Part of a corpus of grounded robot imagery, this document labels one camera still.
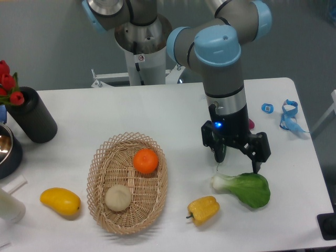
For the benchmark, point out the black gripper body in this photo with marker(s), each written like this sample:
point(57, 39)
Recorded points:
point(233, 128)

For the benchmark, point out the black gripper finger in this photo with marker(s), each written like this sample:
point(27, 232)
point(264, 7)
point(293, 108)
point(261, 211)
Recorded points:
point(213, 141)
point(256, 147)

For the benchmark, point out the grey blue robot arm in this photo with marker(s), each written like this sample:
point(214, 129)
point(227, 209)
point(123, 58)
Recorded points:
point(211, 50)

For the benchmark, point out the yellow bell pepper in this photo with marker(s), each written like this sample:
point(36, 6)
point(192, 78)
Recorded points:
point(202, 209)

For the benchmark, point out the pink object behind gripper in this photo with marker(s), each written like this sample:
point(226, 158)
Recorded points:
point(251, 124)

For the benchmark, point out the small blue tag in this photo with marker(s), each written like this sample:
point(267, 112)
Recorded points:
point(267, 108)

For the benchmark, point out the green bok choy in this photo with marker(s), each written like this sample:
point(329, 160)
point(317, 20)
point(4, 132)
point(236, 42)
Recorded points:
point(250, 188)

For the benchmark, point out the orange fruit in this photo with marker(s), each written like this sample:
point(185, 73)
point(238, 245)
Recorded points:
point(145, 161)

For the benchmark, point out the woven wicker basket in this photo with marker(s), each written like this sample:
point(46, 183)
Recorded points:
point(112, 164)

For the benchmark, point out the black device table corner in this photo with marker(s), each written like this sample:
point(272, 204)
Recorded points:
point(327, 225)

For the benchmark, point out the beige steamed bun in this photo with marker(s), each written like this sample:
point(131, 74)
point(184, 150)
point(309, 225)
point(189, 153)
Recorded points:
point(118, 197)

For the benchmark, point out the yellow mango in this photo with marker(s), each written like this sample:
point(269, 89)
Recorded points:
point(61, 200)

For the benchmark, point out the black cylindrical vase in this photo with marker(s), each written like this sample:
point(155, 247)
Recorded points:
point(33, 117)

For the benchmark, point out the black metal pot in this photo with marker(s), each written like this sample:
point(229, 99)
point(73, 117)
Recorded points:
point(11, 152)

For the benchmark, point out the red tulip flowers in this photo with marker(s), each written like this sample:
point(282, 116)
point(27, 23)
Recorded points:
point(10, 92)

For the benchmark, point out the white plastic bottle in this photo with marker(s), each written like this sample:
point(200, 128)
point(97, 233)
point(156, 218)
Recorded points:
point(12, 210)

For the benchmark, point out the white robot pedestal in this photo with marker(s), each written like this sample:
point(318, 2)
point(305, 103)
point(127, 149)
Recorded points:
point(144, 49)

